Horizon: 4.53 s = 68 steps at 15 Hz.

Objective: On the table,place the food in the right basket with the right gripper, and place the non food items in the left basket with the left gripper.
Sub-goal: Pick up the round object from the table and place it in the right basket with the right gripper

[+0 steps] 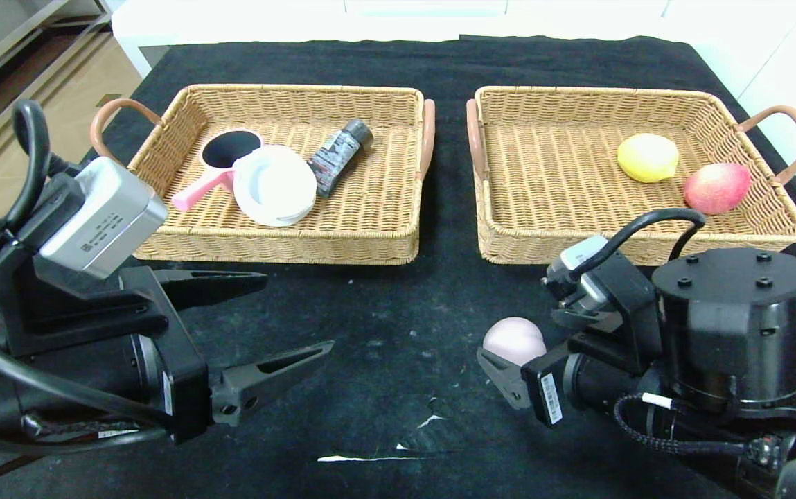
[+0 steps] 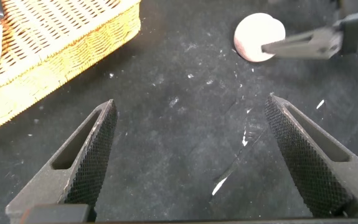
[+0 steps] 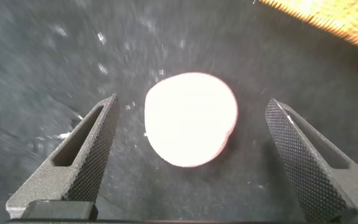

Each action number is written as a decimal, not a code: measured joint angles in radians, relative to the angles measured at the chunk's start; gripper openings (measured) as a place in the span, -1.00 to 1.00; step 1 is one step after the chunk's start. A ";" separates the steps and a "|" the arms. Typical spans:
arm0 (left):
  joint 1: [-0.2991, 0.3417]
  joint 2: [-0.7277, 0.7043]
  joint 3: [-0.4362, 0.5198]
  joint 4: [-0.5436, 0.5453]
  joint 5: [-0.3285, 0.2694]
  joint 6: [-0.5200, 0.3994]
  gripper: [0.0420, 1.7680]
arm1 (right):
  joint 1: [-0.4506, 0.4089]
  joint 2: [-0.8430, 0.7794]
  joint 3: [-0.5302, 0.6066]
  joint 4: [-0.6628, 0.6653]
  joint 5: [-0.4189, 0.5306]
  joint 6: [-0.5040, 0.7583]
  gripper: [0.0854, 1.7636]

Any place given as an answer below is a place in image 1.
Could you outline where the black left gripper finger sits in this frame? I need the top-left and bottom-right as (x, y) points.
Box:
(154, 268), (269, 311)
(207, 339), (335, 428)

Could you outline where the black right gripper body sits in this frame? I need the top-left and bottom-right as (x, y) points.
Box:
(520, 338), (644, 428)

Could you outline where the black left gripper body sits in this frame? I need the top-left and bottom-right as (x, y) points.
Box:
(12, 265), (209, 445)

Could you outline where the pale purple egg-shaped ball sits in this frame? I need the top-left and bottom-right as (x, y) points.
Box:
(483, 317), (548, 367)

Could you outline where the pink saucepan with dark inside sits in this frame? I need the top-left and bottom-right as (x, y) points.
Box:
(171, 130), (264, 211)

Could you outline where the black tube with printed label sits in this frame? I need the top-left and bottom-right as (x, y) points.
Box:
(308, 119), (374, 199)

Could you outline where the yellow lemon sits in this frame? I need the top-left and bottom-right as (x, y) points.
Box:
(617, 133), (680, 184)

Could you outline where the red peach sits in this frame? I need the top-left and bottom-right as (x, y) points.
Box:
(683, 162), (753, 216)

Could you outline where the large wicker basket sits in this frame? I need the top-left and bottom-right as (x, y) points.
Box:
(91, 84), (436, 265)

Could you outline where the long white paper sliver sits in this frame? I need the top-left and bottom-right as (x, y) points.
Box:
(317, 454), (433, 464)

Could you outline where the black tablecloth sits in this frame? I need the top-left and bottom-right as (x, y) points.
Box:
(0, 35), (796, 499)

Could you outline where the grey low shelf unit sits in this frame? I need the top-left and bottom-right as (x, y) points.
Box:
(0, 0), (113, 112)

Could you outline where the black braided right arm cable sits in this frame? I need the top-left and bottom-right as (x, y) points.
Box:
(612, 394), (779, 458)

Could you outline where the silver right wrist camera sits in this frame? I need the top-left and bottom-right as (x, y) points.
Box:
(542, 235), (620, 313)

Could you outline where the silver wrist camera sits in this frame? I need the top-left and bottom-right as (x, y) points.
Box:
(37, 156), (170, 281)
(542, 235), (620, 313)

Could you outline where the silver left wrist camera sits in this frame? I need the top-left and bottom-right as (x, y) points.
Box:
(37, 156), (170, 281)

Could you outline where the thin black right camera cable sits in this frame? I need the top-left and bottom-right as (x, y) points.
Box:
(571, 208), (707, 281)

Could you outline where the wicker basket with brown handles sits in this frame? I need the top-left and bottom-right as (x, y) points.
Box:
(466, 86), (796, 269)

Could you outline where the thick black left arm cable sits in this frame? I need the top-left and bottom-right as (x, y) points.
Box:
(0, 99), (170, 455)

